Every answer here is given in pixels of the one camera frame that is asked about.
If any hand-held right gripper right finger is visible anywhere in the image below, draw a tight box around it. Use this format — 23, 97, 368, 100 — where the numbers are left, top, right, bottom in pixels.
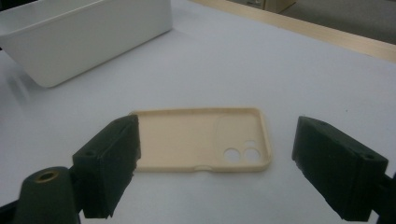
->
291, 116, 389, 222

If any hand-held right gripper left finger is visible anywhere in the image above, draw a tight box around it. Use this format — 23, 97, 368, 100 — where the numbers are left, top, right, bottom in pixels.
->
72, 114, 142, 219

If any beige phone case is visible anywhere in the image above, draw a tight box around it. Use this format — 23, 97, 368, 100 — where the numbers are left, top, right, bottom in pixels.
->
129, 106, 273, 174

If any white plastic storage bin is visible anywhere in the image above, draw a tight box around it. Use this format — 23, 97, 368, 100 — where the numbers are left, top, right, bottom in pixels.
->
0, 0, 174, 89

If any light wooden table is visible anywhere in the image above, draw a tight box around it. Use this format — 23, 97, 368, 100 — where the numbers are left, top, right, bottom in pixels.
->
189, 0, 396, 65

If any light wooden shelf unit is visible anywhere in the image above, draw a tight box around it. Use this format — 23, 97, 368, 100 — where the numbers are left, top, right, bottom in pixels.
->
226, 0, 297, 14

